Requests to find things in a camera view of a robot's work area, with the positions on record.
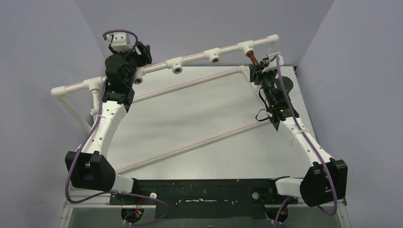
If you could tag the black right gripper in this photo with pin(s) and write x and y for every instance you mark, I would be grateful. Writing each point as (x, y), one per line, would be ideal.
(258, 72)

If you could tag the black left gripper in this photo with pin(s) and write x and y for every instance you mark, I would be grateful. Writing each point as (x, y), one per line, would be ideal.
(144, 59)

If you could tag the white pipe frame with tees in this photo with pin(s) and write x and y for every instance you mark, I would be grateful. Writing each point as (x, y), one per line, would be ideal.
(192, 119)

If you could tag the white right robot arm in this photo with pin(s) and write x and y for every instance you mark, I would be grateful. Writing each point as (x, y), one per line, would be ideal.
(326, 177)

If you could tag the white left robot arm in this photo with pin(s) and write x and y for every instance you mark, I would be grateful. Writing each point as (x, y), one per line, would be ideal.
(88, 167)

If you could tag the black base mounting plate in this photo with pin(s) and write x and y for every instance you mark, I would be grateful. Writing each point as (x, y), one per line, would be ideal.
(210, 199)

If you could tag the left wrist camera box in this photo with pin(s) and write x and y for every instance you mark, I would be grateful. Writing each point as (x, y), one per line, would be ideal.
(119, 42)

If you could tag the aluminium rail frame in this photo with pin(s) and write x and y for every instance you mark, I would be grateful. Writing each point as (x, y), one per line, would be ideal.
(98, 213)

